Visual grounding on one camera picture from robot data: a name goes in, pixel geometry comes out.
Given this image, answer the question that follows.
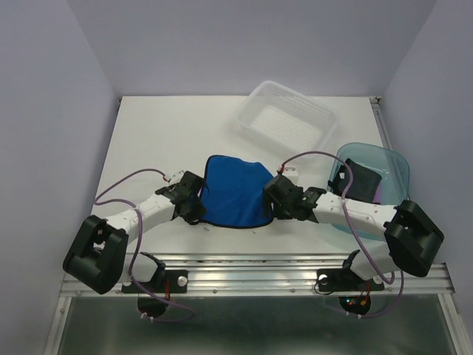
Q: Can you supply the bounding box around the blue towel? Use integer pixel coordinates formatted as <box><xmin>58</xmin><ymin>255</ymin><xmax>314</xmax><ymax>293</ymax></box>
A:
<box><xmin>200</xmin><ymin>155</ymin><xmax>273</xmax><ymax>229</ymax></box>

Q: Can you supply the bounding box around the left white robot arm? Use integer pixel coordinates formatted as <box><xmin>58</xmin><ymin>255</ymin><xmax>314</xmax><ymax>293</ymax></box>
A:
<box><xmin>63</xmin><ymin>171</ymin><xmax>206</xmax><ymax>294</ymax></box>

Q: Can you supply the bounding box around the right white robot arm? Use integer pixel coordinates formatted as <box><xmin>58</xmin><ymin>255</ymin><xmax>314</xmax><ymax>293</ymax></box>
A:
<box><xmin>263</xmin><ymin>175</ymin><xmax>444</xmax><ymax>292</ymax></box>

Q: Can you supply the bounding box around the white plastic basket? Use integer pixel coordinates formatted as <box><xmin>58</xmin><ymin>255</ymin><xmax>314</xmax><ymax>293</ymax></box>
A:
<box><xmin>233</xmin><ymin>81</ymin><xmax>340</xmax><ymax>155</ymax></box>

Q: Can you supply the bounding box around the blue translucent plastic tray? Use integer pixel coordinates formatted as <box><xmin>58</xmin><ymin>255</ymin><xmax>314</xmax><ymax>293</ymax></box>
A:
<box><xmin>327</xmin><ymin>142</ymin><xmax>412</xmax><ymax>243</ymax></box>

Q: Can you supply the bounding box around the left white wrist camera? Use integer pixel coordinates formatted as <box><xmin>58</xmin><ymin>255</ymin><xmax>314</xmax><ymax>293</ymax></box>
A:
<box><xmin>163</xmin><ymin>170</ymin><xmax>185</xmax><ymax>185</ymax></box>

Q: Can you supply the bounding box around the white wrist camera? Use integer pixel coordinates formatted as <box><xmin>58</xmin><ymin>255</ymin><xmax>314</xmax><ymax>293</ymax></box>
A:
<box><xmin>279</xmin><ymin>167</ymin><xmax>299</xmax><ymax>185</ymax></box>
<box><xmin>163</xmin><ymin>170</ymin><xmax>185</xmax><ymax>185</ymax></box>

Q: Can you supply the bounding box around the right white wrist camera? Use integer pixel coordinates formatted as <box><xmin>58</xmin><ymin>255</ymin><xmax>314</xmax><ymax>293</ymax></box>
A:
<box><xmin>279</xmin><ymin>167</ymin><xmax>299</xmax><ymax>185</ymax></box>

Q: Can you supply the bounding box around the aluminium rail frame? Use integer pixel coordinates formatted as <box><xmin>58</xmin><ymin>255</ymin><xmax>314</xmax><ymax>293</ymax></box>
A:
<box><xmin>46</xmin><ymin>96</ymin><xmax>472</xmax><ymax>354</ymax></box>

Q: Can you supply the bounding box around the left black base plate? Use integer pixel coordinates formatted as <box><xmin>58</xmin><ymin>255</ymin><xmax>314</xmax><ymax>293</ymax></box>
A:
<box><xmin>140</xmin><ymin>269</ymin><xmax>188</xmax><ymax>295</ymax></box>

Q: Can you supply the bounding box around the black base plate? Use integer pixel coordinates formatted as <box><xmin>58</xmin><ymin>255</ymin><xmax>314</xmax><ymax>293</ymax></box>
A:
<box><xmin>318</xmin><ymin>268</ymin><xmax>384</xmax><ymax>293</ymax></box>
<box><xmin>140</xmin><ymin>269</ymin><xmax>188</xmax><ymax>295</ymax></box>

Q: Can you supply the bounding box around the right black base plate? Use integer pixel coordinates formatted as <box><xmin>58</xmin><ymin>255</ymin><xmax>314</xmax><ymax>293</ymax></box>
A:
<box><xmin>318</xmin><ymin>268</ymin><xmax>384</xmax><ymax>293</ymax></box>

